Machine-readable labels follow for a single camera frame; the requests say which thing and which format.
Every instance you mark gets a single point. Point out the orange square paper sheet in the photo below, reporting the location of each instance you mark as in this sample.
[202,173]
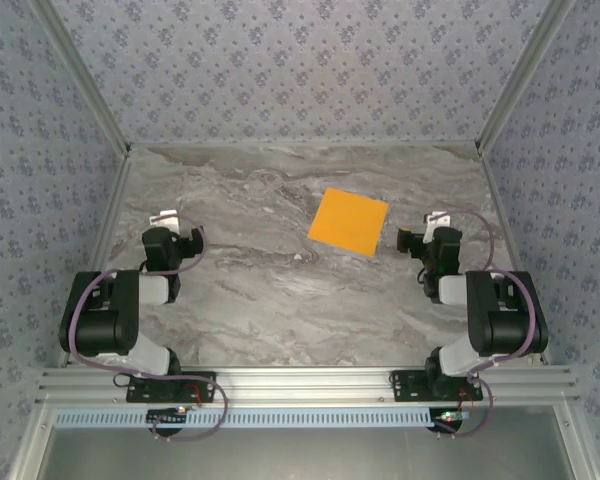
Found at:
[347,222]

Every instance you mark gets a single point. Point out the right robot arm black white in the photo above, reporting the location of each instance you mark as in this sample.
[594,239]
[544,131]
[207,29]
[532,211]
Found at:
[505,320]

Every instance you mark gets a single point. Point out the small circuit board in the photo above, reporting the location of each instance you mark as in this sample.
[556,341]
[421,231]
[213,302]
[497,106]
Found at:
[450,416]
[167,416]

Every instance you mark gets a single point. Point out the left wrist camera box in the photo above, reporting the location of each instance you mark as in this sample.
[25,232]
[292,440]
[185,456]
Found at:
[164,219]

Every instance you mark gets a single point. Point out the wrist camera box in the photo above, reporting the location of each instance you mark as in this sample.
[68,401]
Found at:
[439,221]
[164,219]

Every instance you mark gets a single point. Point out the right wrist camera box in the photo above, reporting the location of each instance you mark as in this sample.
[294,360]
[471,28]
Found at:
[439,221]

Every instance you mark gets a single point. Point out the aluminium table side rail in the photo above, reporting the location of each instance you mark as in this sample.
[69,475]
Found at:
[510,240]
[107,240]

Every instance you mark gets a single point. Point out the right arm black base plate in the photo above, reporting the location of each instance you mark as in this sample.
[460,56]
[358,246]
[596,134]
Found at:
[410,387]

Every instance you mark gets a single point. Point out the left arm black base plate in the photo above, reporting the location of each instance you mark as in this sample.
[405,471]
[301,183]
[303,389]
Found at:
[145,390]

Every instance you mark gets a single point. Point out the aluminium mounting rail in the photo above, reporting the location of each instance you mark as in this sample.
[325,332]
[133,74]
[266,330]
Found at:
[300,385]

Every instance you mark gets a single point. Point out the aluminium frame post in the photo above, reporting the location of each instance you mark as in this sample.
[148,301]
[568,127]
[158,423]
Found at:
[85,85]
[522,75]

